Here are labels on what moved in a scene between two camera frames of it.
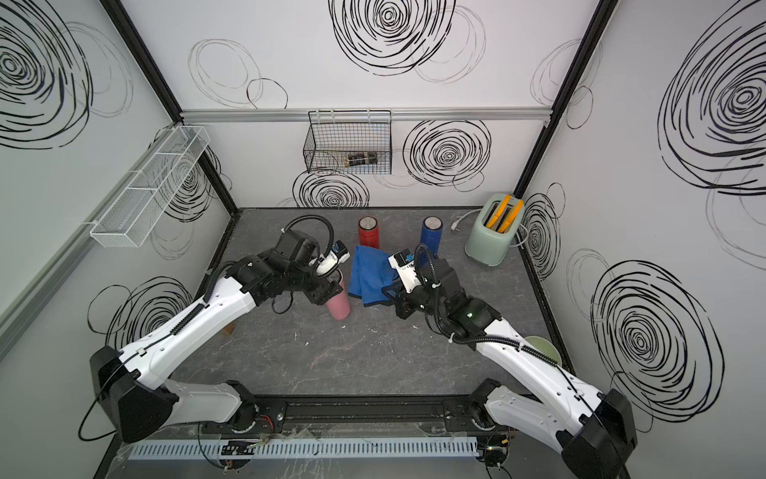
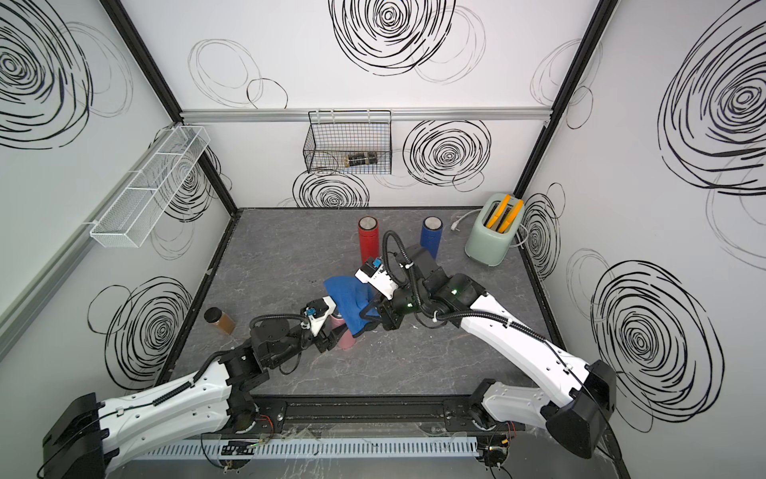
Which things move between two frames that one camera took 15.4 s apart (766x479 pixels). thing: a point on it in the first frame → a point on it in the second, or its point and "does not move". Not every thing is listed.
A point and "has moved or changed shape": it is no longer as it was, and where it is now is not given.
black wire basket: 349,142 does not move
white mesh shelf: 144,200 does not move
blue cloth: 371,273 has moved or changed shape
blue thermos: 431,234 does not move
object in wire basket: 358,159 does not move
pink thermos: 339,306 → 348,340
